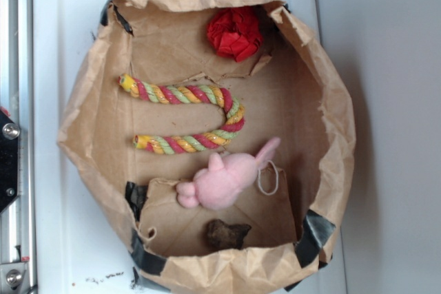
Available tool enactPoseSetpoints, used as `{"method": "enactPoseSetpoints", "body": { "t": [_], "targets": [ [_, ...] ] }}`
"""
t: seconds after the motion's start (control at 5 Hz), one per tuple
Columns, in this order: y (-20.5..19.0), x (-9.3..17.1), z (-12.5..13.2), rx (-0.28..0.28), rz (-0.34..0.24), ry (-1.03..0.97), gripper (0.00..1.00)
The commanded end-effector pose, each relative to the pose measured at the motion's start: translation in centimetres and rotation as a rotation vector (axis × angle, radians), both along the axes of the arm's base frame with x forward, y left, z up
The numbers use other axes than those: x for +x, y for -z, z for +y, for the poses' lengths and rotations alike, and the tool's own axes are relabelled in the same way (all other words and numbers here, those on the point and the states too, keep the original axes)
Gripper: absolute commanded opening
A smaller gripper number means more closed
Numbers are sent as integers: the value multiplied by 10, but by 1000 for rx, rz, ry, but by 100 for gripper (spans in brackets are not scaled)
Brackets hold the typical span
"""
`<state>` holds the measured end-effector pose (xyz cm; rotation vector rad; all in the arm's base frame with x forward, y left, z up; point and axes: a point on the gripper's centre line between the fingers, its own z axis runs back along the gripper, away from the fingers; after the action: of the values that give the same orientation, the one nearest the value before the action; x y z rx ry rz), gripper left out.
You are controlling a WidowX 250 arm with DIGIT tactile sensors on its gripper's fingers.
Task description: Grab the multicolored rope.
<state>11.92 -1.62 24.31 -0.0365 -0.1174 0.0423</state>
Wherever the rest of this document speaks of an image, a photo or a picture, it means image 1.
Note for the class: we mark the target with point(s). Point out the red crumpled paper ball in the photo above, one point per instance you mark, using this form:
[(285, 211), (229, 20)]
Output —
[(234, 33)]

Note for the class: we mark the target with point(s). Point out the dark brown rough lump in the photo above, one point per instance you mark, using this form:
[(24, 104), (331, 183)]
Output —
[(221, 235)]

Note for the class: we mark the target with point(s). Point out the pink plush bunny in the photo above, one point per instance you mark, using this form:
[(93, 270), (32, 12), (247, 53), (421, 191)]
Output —
[(226, 176)]

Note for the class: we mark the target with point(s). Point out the brown paper bag bin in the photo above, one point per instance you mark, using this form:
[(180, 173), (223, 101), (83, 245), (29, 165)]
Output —
[(153, 101)]

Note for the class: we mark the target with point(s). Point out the aluminium frame rail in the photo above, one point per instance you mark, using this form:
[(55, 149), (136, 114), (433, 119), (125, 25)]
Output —
[(18, 238)]

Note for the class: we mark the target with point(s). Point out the black metal bracket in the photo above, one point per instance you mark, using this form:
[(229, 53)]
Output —
[(9, 160)]

